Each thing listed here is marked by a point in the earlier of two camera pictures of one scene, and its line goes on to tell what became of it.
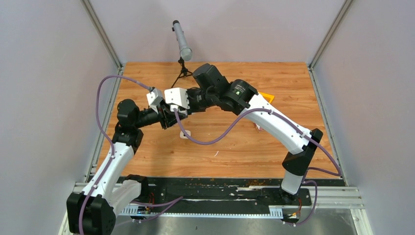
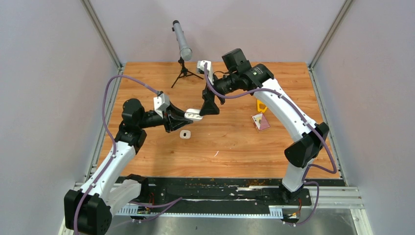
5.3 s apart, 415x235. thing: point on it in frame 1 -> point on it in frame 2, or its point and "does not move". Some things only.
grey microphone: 186,53 does not move
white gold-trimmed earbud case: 182,135 does not move
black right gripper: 192,109 -> 209,106
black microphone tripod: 184,72 does not move
